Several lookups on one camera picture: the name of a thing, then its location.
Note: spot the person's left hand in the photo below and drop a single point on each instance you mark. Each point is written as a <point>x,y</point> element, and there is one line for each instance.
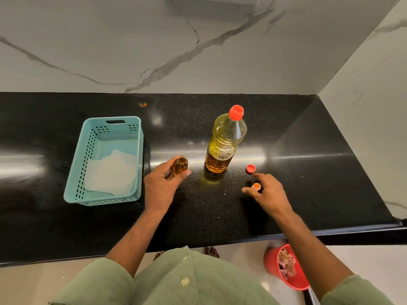
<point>159,190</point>

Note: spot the person's right hand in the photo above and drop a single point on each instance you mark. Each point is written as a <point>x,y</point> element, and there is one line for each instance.
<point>273,196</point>

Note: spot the person's right thumb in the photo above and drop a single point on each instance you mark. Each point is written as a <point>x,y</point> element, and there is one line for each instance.
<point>251,192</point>

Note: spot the person's left thumb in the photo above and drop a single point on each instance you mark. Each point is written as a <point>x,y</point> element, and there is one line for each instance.
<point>181,177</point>

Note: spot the small orange bottle cap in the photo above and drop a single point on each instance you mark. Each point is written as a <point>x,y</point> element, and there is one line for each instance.
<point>256,186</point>

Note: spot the small amber glass bottle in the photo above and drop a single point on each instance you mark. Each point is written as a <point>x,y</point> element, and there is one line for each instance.
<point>181,165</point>

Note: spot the person's right forearm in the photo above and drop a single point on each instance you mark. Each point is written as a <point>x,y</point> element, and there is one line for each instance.
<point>313,254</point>

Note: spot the person's left forearm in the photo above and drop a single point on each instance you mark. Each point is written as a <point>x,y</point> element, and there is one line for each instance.
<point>140,241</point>

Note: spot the red bottle cap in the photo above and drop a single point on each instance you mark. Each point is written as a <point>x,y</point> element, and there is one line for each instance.
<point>250,168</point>

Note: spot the teal plastic perforated basket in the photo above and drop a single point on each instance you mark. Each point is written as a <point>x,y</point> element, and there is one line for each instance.
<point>133,155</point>

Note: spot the large yellow oil bottle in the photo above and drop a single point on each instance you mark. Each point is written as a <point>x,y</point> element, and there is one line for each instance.
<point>224,139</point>

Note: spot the white crumpled paper sheet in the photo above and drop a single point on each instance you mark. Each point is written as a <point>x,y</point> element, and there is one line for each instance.
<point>111,174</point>

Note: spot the person's foot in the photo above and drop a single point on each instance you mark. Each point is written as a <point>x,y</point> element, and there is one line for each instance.
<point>211,252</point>
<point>158,256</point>

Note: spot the red plastic bucket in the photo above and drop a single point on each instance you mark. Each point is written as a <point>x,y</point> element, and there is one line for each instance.
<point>272,262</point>

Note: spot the food scraps waste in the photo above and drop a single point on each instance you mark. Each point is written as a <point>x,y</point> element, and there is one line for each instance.
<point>286,263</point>

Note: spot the person's green shirt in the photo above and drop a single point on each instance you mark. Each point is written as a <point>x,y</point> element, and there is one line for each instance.
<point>197,282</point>

